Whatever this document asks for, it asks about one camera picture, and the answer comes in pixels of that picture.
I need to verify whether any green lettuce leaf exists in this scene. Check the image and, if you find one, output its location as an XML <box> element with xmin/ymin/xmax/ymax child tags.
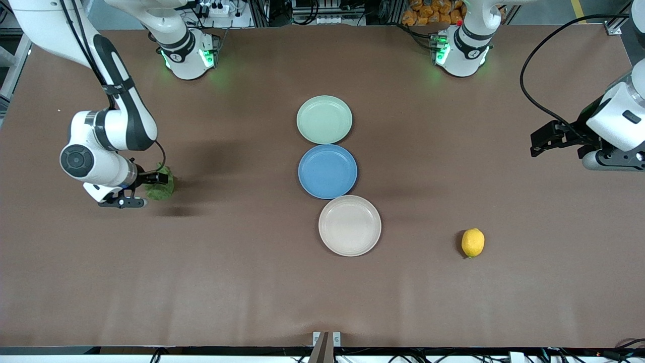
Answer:
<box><xmin>144</xmin><ymin>162</ymin><xmax>175</xmax><ymax>201</ymax></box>

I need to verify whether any yellow lemon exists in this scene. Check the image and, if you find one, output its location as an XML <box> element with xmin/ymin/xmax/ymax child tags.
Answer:
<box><xmin>462</xmin><ymin>228</ymin><xmax>485</xmax><ymax>259</ymax></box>

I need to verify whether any bag of orange snacks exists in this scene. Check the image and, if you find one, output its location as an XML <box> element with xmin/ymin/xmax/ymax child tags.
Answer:
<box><xmin>402</xmin><ymin>0</ymin><xmax>467</xmax><ymax>27</ymax></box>

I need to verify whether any blue round plate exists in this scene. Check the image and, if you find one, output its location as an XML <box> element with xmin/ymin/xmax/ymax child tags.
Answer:
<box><xmin>298</xmin><ymin>144</ymin><xmax>358</xmax><ymax>200</ymax></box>

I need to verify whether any white power strip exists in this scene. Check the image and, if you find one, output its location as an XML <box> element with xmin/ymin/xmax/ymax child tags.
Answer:
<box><xmin>199</xmin><ymin>3</ymin><xmax>233</xmax><ymax>17</ymax></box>

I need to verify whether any light green round plate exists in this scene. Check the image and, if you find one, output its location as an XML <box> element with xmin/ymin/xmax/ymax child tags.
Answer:
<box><xmin>296</xmin><ymin>95</ymin><xmax>353</xmax><ymax>145</ymax></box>

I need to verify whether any beige round plate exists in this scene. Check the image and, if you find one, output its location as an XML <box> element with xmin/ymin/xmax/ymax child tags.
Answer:
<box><xmin>318</xmin><ymin>195</ymin><xmax>382</xmax><ymax>257</ymax></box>

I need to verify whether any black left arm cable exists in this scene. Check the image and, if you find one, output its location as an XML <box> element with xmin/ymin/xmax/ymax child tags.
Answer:
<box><xmin>520</xmin><ymin>14</ymin><xmax>630</xmax><ymax>144</ymax></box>

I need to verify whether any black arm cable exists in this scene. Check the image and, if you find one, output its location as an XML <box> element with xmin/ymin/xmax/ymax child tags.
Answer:
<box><xmin>59</xmin><ymin>0</ymin><xmax>167</xmax><ymax>174</ymax></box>
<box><xmin>520</xmin><ymin>14</ymin><xmax>630</xmax><ymax>144</ymax></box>

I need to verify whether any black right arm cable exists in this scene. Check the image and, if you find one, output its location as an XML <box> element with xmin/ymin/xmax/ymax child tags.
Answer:
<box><xmin>59</xmin><ymin>0</ymin><xmax>167</xmax><ymax>174</ymax></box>

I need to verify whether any aluminium frame profile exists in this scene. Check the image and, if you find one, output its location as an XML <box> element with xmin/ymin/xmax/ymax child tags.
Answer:
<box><xmin>0</xmin><ymin>30</ymin><xmax>34</xmax><ymax>119</ymax></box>

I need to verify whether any metal bracket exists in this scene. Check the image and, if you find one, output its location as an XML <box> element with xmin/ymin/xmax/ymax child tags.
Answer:
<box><xmin>312</xmin><ymin>331</ymin><xmax>342</xmax><ymax>363</ymax></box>

